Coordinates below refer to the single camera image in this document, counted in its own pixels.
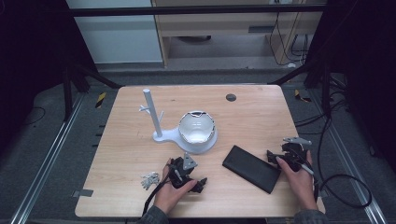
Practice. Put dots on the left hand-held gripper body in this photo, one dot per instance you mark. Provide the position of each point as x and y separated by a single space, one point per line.
183 174

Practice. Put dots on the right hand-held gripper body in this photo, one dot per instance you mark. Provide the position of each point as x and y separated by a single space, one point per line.
295 154

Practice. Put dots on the black wallet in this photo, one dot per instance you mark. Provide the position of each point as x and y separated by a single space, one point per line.
250 169

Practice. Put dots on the person's left hand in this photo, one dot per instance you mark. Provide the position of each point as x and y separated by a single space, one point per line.
169 196

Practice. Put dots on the person's right hand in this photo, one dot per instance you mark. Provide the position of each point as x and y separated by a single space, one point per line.
299 183

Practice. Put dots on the white key holder stand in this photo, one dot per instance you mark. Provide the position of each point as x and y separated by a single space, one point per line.
168 137

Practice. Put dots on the white bowl with silver rim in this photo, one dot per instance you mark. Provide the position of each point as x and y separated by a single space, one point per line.
196 129

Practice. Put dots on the yellow black floor tape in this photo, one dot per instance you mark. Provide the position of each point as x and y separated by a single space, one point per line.
301 96
100 100

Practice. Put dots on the grey table grommet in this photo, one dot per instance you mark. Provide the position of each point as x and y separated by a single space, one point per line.
231 97

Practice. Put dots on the black stand legs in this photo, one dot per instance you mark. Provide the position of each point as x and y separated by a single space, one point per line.
325 90
68 93

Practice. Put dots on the grey tape strip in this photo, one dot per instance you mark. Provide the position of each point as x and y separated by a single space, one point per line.
83 193

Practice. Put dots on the black curtain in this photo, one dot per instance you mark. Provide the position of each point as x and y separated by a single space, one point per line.
31 62
367 62

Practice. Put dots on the light wooden desk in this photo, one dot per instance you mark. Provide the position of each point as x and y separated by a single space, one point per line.
218 25

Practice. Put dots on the white cabinet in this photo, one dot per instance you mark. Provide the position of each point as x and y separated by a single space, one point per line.
118 37

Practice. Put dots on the aluminium floor rail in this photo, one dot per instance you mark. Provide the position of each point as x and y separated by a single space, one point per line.
348 155
46 161

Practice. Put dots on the black horizontal frame bar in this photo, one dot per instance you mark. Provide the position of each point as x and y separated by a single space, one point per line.
186 11

